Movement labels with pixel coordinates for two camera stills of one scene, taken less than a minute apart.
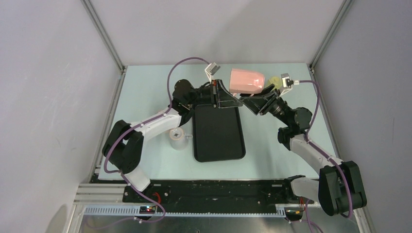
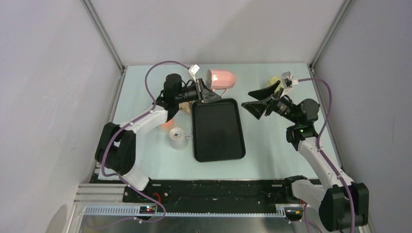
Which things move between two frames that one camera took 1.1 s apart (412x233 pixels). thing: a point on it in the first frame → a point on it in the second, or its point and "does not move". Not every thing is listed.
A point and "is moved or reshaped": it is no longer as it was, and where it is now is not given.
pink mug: x=246 y=82 is moved or reshaped
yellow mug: x=276 y=81 does not move
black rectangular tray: x=217 y=134 does not move
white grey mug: x=178 y=139 does not move
